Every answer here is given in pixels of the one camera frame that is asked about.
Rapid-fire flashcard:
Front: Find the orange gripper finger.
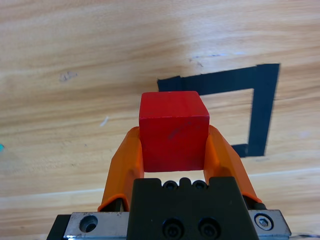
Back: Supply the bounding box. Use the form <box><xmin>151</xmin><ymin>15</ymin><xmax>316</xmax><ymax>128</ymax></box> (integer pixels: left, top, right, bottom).
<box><xmin>97</xmin><ymin>126</ymin><xmax>146</xmax><ymax>213</ymax></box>
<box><xmin>203</xmin><ymin>124</ymin><xmax>267</xmax><ymax>211</ymax></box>

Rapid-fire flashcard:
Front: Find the red wooden block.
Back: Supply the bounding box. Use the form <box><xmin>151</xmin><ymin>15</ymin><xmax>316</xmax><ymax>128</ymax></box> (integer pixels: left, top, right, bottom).
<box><xmin>138</xmin><ymin>90</ymin><xmax>211</xmax><ymax>173</ymax></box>

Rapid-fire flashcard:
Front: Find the black tape square outline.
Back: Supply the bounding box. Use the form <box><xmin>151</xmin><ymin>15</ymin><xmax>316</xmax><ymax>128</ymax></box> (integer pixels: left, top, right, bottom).
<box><xmin>156</xmin><ymin>63</ymin><xmax>281</xmax><ymax>159</ymax></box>

